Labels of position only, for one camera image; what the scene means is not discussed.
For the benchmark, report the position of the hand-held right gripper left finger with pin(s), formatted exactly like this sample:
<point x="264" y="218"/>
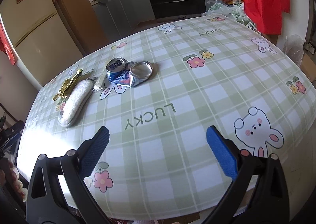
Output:
<point x="95" y="157"/>

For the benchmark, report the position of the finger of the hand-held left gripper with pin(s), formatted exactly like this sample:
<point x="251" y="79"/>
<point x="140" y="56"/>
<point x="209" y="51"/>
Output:
<point x="16" y="137"/>

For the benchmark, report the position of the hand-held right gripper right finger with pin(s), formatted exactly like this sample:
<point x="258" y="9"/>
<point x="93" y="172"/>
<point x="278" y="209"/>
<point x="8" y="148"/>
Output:
<point x="222" y="154"/>

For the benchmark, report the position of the white foam net sleeve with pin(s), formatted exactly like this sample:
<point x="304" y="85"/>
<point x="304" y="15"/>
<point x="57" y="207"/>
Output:
<point x="72" y="103"/>

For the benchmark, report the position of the gold foil wrapper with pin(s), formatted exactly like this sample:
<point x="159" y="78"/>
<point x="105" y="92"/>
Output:
<point x="65" y="88"/>

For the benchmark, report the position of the small clear sachet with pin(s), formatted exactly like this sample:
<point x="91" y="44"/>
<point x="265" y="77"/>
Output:
<point x="98" y="84"/>

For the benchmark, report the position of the crushed blue can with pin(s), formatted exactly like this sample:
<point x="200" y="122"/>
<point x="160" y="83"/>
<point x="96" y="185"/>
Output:
<point x="121" y="75"/>

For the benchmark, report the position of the person's left hand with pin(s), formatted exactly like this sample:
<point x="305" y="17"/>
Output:
<point x="17" y="179"/>

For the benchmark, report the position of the green checked bunny tablecloth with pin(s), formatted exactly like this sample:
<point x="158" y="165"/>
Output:
<point x="185" y="105"/>

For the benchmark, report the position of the cream refrigerator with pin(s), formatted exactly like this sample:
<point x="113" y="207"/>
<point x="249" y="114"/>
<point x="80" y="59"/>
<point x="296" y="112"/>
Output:
<point x="37" y="36"/>

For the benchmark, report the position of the clear plastic sheet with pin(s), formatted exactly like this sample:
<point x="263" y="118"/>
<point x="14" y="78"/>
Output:
<point x="293" y="48"/>

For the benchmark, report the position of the pile of plastic bags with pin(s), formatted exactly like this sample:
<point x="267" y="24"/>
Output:
<point x="222" y="9"/>

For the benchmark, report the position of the grey kitchen counter cabinet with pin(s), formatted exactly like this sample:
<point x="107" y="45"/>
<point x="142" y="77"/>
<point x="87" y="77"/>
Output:
<point x="123" y="11"/>

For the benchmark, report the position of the red wall hanging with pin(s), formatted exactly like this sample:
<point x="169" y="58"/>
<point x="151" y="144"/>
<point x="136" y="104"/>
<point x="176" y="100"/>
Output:
<point x="7" y="51"/>

